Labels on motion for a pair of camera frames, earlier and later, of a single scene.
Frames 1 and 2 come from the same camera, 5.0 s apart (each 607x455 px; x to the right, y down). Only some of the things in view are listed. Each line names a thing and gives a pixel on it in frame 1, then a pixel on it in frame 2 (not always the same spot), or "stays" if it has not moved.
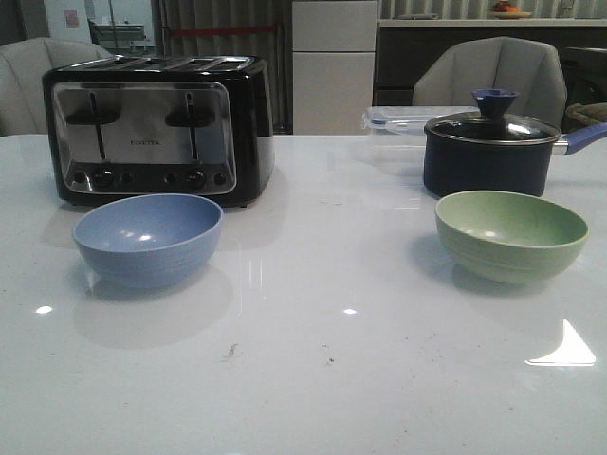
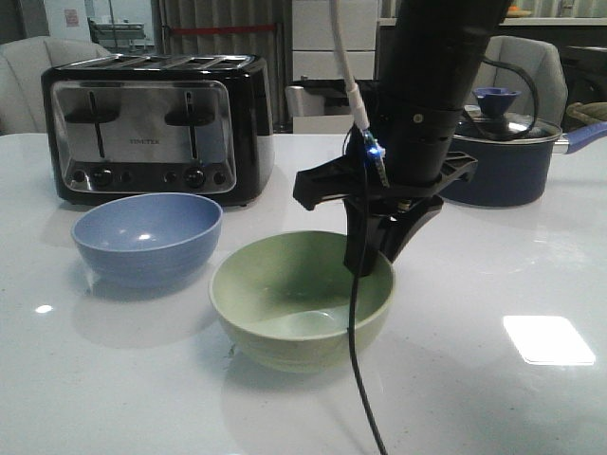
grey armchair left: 24,63 stays
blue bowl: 149,240 stays
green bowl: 508,238 -> 286,300
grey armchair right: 448,74 stays
